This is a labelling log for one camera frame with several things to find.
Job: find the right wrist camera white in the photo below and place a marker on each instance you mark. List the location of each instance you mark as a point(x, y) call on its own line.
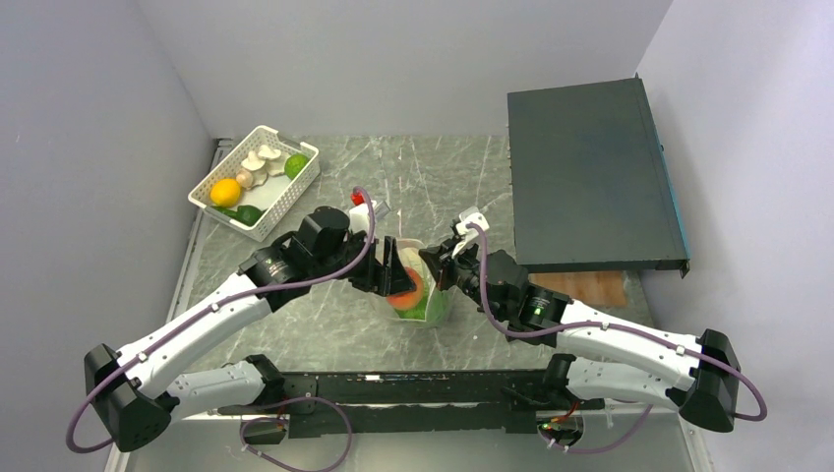
point(467, 228)

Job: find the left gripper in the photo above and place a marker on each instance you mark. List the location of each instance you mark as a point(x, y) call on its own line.
point(377, 277)

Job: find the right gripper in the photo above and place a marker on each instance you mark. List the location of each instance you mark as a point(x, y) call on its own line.
point(445, 263)

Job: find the green lime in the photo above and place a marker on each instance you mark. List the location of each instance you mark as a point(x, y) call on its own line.
point(294, 165)

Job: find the white perforated plastic basket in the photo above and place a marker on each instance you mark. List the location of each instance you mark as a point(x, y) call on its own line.
point(275, 197)

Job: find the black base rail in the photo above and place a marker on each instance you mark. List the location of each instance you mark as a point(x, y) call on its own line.
point(512, 401)

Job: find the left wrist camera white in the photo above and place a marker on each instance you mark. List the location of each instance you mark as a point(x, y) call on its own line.
point(360, 214)

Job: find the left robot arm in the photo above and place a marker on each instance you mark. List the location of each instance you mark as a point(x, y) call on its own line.
point(139, 389)

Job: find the dark green metal box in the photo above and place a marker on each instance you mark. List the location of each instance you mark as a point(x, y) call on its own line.
point(591, 190)

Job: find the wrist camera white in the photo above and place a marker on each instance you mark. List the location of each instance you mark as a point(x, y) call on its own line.
point(360, 214)
point(467, 228)

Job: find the green lettuce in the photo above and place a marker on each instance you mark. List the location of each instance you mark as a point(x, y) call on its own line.
point(433, 309)

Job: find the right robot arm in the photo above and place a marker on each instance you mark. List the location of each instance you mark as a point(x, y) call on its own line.
point(599, 355)

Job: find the clear zip top bag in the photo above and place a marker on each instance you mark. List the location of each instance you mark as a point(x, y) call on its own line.
point(408, 252)

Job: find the yellow lemon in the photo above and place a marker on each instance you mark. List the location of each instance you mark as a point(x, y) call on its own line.
point(226, 193)

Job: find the white mushroom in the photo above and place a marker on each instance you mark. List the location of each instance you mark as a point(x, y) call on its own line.
point(252, 172)
point(268, 153)

